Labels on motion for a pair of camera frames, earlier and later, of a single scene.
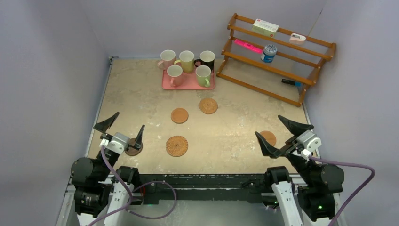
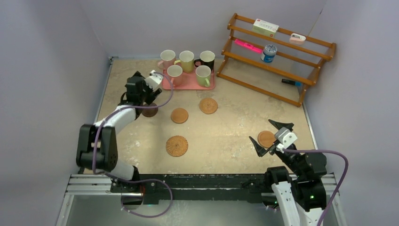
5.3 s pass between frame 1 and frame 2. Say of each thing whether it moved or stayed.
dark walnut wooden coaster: moved
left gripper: moved
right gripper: moved
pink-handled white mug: stayed
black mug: stayed
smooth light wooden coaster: stayed
